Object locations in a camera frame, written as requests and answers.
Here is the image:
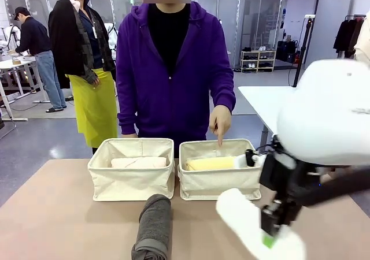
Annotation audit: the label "cream fabric basket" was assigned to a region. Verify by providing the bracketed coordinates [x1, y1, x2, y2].
[177, 138, 262, 201]
[87, 138, 176, 202]

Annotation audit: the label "white desk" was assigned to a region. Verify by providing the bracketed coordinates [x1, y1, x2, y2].
[0, 53, 47, 122]

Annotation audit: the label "wooden shoe rack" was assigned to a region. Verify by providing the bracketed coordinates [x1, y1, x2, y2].
[240, 49, 277, 73]

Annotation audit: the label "left forearm purple sleeve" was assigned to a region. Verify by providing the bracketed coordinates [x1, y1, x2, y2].
[208, 51, 236, 115]

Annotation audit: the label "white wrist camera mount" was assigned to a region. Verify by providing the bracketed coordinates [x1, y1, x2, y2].
[233, 148, 268, 169]

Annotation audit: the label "right forearm purple sleeve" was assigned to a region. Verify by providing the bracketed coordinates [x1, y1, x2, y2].
[115, 69, 141, 136]

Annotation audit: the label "pink towel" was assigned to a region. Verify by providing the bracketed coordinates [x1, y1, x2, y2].
[110, 156, 168, 169]

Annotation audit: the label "person in yellow apron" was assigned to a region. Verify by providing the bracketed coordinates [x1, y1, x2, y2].
[47, 0, 120, 154]

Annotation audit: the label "white towel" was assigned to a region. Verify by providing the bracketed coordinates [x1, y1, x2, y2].
[216, 188, 307, 260]

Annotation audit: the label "yellow towel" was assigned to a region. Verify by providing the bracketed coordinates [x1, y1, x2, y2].
[184, 155, 239, 172]

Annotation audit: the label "person with black cap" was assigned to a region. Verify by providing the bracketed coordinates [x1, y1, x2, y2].
[14, 6, 68, 113]

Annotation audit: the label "black bags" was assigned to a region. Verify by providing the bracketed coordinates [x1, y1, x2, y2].
[276, 39, 301, 64]

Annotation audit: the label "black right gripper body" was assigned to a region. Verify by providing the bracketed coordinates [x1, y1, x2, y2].
[259, 153, 305, 226]

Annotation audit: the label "person in purple hoodie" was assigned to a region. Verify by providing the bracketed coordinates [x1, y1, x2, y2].
[115, 0, 236, 158]

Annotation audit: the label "person's left hand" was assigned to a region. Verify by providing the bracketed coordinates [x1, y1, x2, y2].
[208, 105, 232, 148]

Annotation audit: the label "black stand with light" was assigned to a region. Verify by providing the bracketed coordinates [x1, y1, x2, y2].
[292, 13, 316, 88]

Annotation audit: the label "black corrugated cable conduit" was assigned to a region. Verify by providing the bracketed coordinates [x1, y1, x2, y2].
[297, 167, 370, 209]

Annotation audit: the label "gray rolled towel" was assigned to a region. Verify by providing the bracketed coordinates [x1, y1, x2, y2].
[131, 193, 173, 260]

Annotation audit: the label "clothes rack with garments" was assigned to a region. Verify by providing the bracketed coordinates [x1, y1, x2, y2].
[332, 14, 367, 59]

